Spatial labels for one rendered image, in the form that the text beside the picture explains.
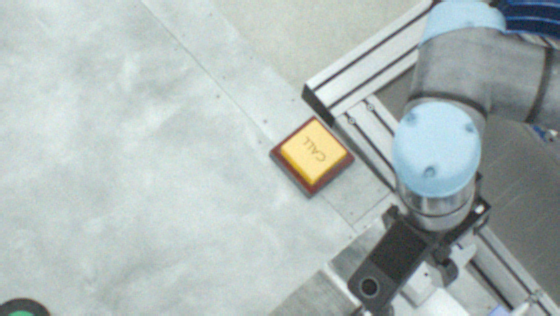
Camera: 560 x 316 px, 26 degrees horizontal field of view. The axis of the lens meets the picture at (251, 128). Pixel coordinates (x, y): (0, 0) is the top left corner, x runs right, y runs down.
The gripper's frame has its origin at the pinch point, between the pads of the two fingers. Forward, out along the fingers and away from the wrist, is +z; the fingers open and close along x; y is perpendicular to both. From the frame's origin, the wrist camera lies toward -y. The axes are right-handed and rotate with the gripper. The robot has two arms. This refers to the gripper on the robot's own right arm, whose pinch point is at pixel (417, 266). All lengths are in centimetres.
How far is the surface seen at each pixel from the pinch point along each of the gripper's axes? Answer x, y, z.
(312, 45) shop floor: 67, 36, 92
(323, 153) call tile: 20.4, 3.5, 8.6
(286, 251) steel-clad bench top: 14.9, -8.2, 11.4
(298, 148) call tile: 22.9, 1.6, 7.9
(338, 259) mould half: 7.7, -5.4, 3.7
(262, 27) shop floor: 77, 31, 90
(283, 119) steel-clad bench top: 28.5, 3.6, 11.2
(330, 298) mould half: 5.0, -9.3, 3.8
